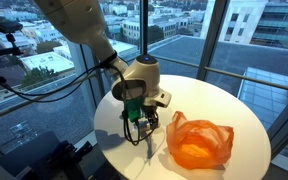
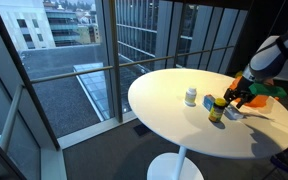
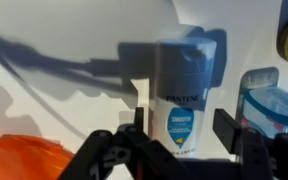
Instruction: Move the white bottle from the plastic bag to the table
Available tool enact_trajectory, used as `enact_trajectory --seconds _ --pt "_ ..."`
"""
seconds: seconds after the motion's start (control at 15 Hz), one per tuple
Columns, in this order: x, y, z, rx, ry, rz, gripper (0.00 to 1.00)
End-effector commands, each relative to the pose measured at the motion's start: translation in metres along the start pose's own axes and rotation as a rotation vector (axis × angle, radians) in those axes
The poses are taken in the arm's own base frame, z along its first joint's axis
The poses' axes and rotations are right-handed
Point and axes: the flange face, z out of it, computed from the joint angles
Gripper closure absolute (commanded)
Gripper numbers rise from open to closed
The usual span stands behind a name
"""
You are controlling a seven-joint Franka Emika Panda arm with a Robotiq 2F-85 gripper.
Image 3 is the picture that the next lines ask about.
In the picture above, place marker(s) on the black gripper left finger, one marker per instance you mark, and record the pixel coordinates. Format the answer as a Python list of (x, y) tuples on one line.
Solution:
[(117, 160)]

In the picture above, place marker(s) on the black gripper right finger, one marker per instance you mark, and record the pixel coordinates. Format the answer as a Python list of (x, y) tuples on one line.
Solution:
[(270, 160)]

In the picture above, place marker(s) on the white Pantene bottle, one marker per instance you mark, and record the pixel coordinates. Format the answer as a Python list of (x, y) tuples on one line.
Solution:
[(184, 110)]

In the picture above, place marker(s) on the orange plastic bag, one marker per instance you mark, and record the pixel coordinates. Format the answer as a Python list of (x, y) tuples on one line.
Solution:
[(20, 160)]

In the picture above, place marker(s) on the small blue box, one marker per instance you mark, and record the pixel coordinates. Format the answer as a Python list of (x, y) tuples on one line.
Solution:
[(274, 106)]

